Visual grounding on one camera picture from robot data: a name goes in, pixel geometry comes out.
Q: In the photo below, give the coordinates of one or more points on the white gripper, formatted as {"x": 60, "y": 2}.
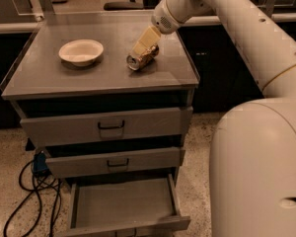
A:
{"x": 162, "y": 18}

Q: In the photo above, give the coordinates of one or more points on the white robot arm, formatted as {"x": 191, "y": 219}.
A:
{"x": 252, "y": 166}

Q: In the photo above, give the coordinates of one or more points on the grey drawer cabinet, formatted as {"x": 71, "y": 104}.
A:
{"x": 44, "y": 86}

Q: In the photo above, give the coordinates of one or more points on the grey top drawer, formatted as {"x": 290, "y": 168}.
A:
{"x": 78, "y": 129}

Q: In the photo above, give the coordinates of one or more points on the grey drawer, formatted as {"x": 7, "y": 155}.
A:
{"x": 78, "y": 129}
{"x": 108, "y": 163}
{"x": 147, "y": 207}

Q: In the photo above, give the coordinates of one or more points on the grey middle drawer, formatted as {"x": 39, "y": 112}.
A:
{"x": 108, "y": 163}

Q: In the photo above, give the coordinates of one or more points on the grey bottom drawer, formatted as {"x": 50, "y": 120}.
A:
{"x": 147, "y": 207}

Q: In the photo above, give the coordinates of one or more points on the white bowl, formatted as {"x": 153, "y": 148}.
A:
{"x": 81, "y": 52}

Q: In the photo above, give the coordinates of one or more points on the dark counter cabinet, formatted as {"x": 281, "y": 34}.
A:
{"x": 225, "y": 81}

